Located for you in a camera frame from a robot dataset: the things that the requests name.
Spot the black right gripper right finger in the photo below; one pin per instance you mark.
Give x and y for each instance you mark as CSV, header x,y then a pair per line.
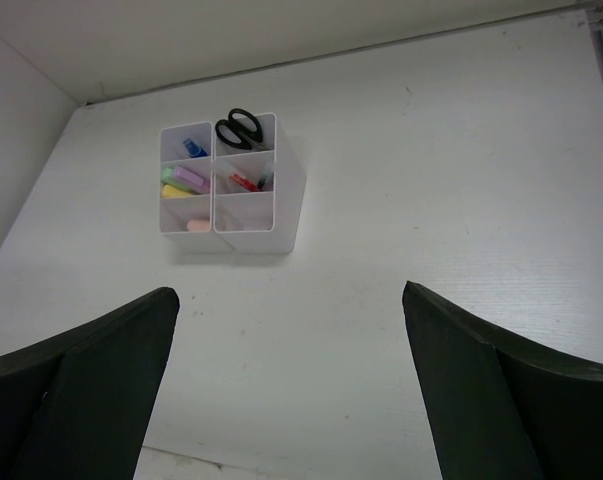
x,y
501,406

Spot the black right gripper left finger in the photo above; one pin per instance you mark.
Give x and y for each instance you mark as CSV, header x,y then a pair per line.
x,y
77,405

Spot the pink mini stapler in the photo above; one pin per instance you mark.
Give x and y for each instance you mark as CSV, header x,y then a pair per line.
x,y
198,225

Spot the yellow highlighter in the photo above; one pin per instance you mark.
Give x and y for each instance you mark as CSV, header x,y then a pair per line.
x,y
171,192

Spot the green highlighter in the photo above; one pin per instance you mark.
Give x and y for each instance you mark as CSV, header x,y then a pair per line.
x,y
167,176

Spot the purple highlighter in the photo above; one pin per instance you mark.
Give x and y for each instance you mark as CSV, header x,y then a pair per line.
x,y
193,181

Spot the orange ink pen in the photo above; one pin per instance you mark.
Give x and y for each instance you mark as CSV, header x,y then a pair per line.
x,y
225,169

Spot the red ink pen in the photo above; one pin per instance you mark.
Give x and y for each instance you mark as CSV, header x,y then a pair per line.
x,y
244,183

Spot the blue cap spray bottle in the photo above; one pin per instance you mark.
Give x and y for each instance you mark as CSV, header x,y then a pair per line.
x,y
193,149

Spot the green ink pen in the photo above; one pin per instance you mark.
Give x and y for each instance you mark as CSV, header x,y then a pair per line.
x,y
266,176

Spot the black handled scissors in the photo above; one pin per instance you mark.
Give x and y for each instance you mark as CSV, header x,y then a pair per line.
x,y
240,130

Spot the left white divided organizer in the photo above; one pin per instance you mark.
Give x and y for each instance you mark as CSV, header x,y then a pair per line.
x,y
175,213

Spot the white divided organizer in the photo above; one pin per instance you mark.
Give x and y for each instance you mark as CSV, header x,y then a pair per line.
x,y
264,222
175,213

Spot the right white divided organizer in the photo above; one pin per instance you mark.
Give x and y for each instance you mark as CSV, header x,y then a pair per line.
x,y
264,222

